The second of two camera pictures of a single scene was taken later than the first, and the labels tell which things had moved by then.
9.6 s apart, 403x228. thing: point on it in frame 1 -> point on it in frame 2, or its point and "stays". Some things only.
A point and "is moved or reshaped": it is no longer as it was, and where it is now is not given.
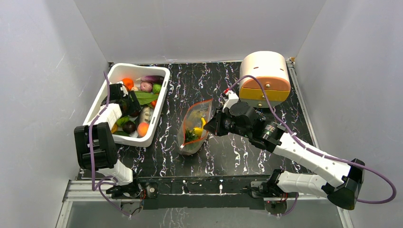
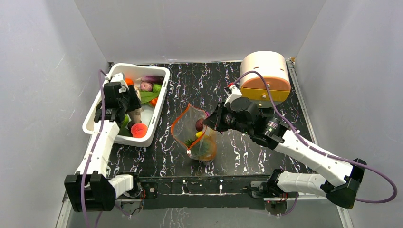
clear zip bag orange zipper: [194, 136] is moved or reshaped
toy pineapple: [190, 136] -> [202, 148]
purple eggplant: [152, 79] stays
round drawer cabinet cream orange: [271, 68] stays
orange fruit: [128, 82] stays
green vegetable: [156, 88] stays
